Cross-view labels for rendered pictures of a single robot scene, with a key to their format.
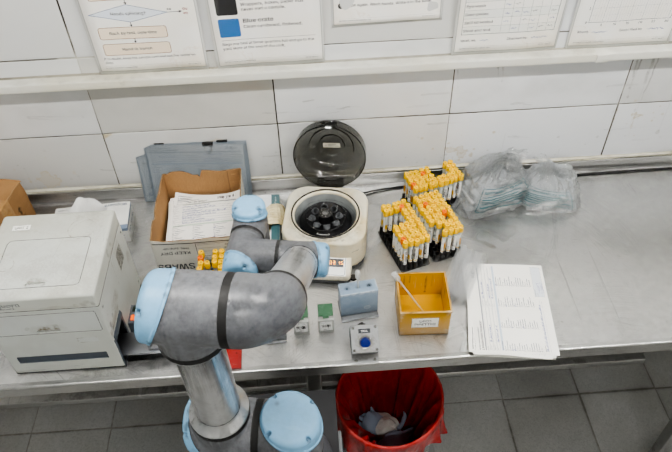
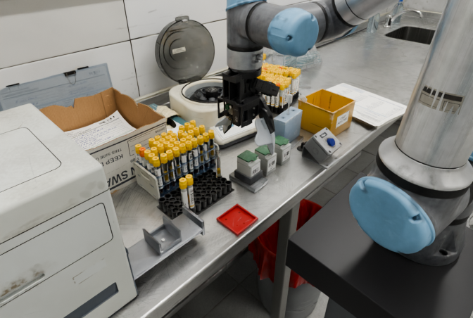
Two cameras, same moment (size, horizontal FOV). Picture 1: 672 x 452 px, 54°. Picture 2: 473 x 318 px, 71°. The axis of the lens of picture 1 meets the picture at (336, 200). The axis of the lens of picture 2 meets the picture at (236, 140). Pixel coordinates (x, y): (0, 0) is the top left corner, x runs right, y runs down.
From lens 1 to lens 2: 1.24 m
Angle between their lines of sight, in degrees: 35
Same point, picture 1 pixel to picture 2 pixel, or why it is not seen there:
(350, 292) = (288, 118)
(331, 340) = (295, 164)
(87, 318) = (91, 224)
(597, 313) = (391, 89)
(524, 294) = (355, 94)
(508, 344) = (385, 114)
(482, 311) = not seen: hidden behind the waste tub
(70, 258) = (14, 152)
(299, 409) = not seen: hidden behind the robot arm
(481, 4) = not seen: outside the picture
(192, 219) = (90, 143)
